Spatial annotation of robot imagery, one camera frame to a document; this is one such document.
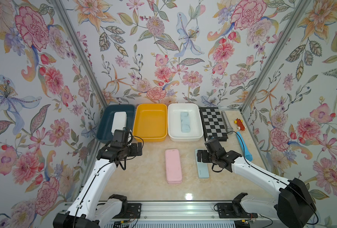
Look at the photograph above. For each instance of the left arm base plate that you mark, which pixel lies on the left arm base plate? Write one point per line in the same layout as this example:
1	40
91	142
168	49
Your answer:
130	211

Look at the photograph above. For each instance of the dark teal storage box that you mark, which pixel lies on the dark teal storage box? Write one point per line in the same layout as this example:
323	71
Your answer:
104	133

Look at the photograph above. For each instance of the aluminium front rail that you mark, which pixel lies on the aluminium front rail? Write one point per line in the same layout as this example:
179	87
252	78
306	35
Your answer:
190	214

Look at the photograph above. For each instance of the white pencil case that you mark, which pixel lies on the white pencil case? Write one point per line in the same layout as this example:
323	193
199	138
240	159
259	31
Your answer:
119	121

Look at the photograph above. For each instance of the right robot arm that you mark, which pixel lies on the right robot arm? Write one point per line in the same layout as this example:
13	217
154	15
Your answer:
290	200

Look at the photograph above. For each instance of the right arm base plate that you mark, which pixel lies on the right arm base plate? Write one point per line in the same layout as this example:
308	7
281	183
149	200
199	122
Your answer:
233	211

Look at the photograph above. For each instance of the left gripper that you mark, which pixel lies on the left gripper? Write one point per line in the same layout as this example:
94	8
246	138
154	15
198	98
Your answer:
135	150

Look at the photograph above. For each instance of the light blue pencil case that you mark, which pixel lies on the light blue pencil case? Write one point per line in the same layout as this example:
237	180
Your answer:
202	169
185	122

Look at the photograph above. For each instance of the black silver chessboard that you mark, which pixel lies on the black silver chessboard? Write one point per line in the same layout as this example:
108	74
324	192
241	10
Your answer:
213	124

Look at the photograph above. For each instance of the aluminium corner post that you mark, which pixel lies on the aluminium corner post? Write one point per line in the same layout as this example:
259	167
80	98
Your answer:
63	16
290	26

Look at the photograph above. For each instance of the silver toy microphone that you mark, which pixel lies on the silver toy microphone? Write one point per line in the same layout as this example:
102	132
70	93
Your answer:
228	127

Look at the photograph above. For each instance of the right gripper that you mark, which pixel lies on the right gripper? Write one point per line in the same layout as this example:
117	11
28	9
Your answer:
204	155

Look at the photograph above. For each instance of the left aluminium corner post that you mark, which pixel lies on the left aluminium corner post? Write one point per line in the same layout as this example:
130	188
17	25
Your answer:
63	16

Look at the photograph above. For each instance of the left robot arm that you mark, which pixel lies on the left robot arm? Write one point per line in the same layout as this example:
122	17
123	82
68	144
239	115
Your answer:
85	211

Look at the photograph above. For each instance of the yellow storage box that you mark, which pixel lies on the yellow storage box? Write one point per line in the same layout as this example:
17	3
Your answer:
150	124

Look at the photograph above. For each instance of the red toy brick car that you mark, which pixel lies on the red toy brick car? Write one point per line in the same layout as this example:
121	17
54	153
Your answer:
240	125

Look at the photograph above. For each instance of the pink pencil case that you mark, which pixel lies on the pink pencil case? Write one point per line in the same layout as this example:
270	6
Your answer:
173	166

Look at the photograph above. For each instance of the white storage box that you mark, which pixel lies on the white storage box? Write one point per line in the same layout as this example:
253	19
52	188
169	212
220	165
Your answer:
174	123

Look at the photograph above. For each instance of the right aluminium corner post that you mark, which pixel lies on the right aluminium corner post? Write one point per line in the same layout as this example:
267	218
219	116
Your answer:
290	26

